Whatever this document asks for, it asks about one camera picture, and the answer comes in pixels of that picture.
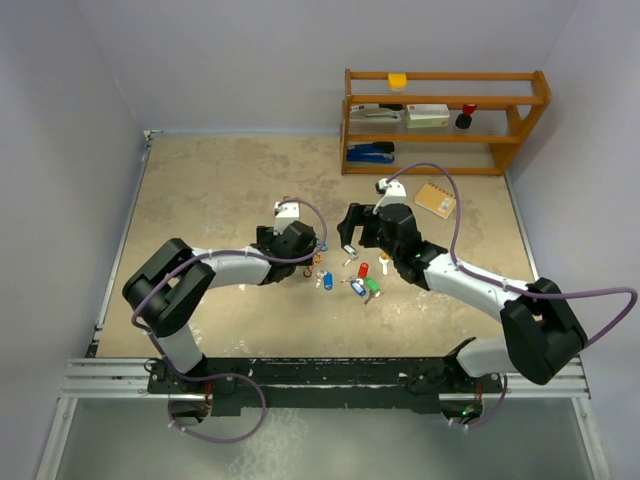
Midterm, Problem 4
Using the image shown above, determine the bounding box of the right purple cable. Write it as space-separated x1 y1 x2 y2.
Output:
387 162 640 430

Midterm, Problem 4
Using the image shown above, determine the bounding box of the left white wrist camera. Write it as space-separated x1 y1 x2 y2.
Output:
273 200 300 235

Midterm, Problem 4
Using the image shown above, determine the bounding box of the brown spiral notebook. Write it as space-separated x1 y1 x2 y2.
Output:
414 183 456 220

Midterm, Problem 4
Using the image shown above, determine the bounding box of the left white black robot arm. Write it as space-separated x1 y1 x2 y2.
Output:
122 220 317 392

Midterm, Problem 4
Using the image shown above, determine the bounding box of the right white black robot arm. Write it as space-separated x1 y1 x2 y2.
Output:
337 203 588 391

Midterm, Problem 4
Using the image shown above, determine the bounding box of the blue stapler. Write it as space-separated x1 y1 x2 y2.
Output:
346 141 395 164

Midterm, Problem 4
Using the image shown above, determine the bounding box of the white stapler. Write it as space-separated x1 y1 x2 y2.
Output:
349 103 404 123

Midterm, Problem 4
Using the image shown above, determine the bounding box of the key with green tag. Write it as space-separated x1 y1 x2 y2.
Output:
364 277 381 305

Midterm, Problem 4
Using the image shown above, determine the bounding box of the wooden shelf rack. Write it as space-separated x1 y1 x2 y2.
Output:
340 70 552 176

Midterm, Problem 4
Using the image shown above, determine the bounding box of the key with light blue tag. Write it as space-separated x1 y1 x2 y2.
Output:
343 278 367 297

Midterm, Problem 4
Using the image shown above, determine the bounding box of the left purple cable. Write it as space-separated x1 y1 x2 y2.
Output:
130 197 329 443

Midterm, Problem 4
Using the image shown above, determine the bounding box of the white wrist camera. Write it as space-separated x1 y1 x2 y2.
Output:
376 178 406 208
273 200 300 235

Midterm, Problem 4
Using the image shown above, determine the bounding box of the yellow tape dispenser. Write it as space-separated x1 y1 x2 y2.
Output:
387 73 408 93

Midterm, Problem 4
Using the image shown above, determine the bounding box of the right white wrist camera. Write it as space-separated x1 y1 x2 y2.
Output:
376 178 406 208

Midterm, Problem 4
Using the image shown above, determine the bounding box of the red black stamp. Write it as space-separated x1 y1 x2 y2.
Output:
455 104 477 130

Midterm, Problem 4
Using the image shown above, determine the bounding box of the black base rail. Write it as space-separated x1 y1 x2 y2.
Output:
144 356 502 417

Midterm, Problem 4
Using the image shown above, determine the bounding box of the key with yellow tag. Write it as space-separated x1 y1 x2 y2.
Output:
379 253 390 275

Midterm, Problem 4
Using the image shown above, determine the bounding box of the key with red tag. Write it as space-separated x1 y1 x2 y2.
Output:
353 262 369 280

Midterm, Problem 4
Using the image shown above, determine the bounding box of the purple cable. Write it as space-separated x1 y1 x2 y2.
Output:
130 197 329 443
387 162 640 430

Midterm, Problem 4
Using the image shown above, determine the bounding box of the white cardboard box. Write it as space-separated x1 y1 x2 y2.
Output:
404 104 450 128

